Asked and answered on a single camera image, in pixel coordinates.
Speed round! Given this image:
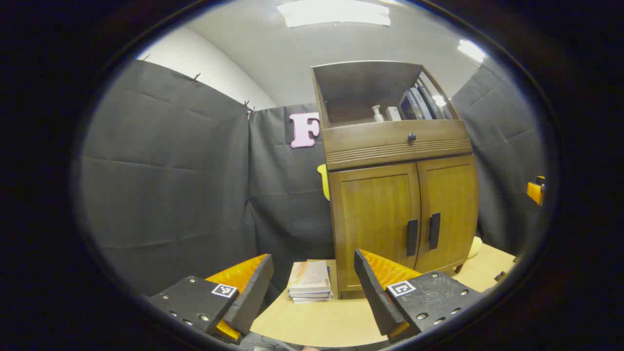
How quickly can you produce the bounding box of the wooden cabinet drawer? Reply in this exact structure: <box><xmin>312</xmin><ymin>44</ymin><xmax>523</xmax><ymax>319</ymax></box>
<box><xmin>322</xmin><ymin>119</ymin><xmax>472</xmax><ymax>171</ymax></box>

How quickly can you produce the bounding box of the black backdrop cloth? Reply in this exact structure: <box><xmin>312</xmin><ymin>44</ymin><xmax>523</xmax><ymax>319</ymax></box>
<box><xmin>80</xmin><ymin>59</ymin><xmax>546</xmax><ymax>298</ymax></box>

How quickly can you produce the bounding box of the wooden double-door shoe cabinet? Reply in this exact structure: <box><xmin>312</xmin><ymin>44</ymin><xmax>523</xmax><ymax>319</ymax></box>
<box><xmin>311</xmin><ymin>60</ymin><xmax>480</xmax><ymax>299</ymax></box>

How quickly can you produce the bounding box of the row of upright books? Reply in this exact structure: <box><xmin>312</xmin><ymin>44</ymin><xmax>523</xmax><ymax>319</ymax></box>
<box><xmin>399</xmin><ymin>73</ymin><xmax>454</xmax><ymax>120</ymax></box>

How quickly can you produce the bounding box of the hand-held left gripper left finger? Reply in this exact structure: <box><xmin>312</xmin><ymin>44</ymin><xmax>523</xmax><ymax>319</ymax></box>
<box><xmin>146</xmin><ymin>253</ymin><xmax>274</xmax><ymax>346</ymax></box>

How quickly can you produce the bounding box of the wooden shoe cabinet door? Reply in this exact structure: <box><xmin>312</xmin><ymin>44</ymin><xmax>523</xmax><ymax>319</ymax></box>
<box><xmin>338</xmin><ymin>163</ymin><xmax>421</xmax><ymax>292</ymax></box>
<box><xmin>416</xmin><ymin>155</ymin><xmax>479</xmax><ymax>273</ymax></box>

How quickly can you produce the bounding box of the small ceiling light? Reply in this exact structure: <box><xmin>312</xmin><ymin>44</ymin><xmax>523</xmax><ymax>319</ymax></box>
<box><xmin>457</xmin><ymin>39</ymin><xmax>488</xmax><ymax>63</ymax></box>

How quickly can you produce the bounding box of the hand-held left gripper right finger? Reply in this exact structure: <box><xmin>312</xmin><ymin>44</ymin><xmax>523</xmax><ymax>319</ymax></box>
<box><xmin>354</xmin><ymin>249</ymin><xmax>486</xmax><ymax>343</ymax></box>

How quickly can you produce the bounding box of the small stack of books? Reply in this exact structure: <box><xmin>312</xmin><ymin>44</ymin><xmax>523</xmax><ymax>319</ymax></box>
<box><xmin>287</xmin><ymin>260</ymin><xmax>334</xmax><ymax>304</ymax></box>

